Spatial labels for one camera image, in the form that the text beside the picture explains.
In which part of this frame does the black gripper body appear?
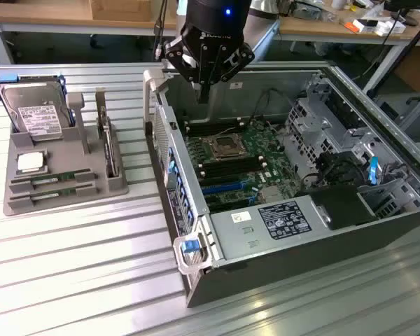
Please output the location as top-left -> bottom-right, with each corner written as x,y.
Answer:
180,0 -> 251,83

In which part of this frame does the green RAM stick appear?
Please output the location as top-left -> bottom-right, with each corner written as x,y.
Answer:
10,184 -> 99,204
12,170 -> 92,186

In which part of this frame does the brown cardboard box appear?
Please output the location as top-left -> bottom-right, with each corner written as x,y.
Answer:
90,0 -> 151,21

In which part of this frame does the CPU socket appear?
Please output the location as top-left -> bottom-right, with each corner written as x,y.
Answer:
202,133 -> 248,162

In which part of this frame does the metal disk bay cage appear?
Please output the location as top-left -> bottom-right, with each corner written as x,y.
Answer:
285,75 -> 354,183

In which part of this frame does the green motherboard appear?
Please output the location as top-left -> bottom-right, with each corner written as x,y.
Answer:
181,117 -> 302,214

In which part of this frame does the orange white small box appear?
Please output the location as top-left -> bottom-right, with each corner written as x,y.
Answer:
346,19 -> 376,34

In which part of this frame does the blue expansion slot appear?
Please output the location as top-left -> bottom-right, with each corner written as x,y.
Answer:
201,181 -> 248,196

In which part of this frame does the silver chipset heatsink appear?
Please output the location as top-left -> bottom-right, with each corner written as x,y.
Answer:
260,185 -> 284,204

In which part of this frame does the hard disk in blue carrier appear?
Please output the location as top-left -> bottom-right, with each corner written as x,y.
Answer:
0,71 -> 74,143

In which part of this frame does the grey parts rack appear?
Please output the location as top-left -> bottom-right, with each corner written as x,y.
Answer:
2,92 -> 130,217

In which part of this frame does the black tripod pole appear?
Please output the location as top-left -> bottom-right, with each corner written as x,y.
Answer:
366,13 -> 420,99

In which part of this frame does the black monitor stand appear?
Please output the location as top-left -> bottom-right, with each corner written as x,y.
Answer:
384,0 -> 420,27

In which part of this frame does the blue disk bay lever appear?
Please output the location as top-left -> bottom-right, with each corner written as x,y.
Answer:
369,156 -> 379,186

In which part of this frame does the grey power supply unit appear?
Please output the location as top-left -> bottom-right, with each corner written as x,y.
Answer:
209,195 -> 332,262

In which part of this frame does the black fan shroud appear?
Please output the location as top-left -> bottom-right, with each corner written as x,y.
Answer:
295,183 -> 379,230

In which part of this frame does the silver CPU chip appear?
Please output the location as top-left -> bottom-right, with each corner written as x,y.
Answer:
16,153 -> 46,173

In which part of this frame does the black open PC case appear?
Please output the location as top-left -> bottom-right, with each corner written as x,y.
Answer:
142,61 -> 420,309

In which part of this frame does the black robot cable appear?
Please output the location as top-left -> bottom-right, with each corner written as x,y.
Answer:
153,0 -> 169,60

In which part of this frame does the thin black wire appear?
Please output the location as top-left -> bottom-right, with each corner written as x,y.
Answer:
252,89 -> 288,123

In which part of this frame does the wooden desk grey frame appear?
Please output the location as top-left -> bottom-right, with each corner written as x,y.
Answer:
0,0 -> 183,64
276,0 -> 420,95

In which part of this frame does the graphics card with metal bracket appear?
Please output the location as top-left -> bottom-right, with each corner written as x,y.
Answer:
94,87 -> 122,179

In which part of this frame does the black wire bundle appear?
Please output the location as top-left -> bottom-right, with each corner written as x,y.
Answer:
302,152 -> 367,192

